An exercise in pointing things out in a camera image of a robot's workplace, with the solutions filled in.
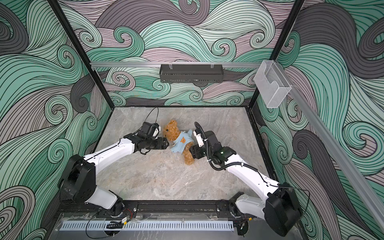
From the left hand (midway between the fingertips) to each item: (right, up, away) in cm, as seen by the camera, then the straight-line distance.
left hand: (164, 143), depth 88 cm
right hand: (+18, -1, -7) cm, 19 cm away
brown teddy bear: (+3, +7, +7) cm, 10 cm away
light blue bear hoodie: (+9, -1, +3) cm, 10 cm away
